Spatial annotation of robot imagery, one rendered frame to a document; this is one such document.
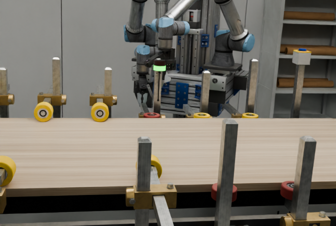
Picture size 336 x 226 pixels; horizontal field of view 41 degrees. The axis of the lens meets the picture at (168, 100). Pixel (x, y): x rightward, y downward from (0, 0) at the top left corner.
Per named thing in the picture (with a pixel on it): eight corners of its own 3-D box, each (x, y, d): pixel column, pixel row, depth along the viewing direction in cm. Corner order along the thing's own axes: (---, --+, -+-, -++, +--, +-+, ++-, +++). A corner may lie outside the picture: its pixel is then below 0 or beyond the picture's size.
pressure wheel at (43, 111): (41, 98, 202) (56, 107, 204) (31, 112, 202) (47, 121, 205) (39, 101, 196) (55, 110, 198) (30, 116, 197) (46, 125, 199)
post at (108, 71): (103, 157, 234) (104, 66, 222) (110, 157, 234) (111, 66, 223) (103, 159, 230) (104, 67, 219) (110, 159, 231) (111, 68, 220)
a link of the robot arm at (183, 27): (176, 19, 245) (162, 19, 237) (191, 21, 237) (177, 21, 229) (175, 34, 246) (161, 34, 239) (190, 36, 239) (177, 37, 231)
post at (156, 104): (151, 147, 236) (154, 58, 225) (157, 147, 237) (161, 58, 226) (152, 150, 233) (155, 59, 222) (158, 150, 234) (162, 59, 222)
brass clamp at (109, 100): (89, 103, 227) (89, 93, 226) (116, 103, 229) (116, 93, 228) (89, 106, 221) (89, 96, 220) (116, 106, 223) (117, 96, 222)
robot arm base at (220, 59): (214, 62, 303) (215, 47, 301) (236, 64, 298) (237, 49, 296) (208, 65, 289) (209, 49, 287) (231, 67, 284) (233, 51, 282)
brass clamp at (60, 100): (38, 102, 223) (38, 93, 222) (66, 103, 225) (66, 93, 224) (37, 106, 217) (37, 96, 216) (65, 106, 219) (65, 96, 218)
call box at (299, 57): (291, 64, 239) (293, 49, 237) (303, 64, 240) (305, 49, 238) (297, 66, 232) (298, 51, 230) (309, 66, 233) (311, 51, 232)
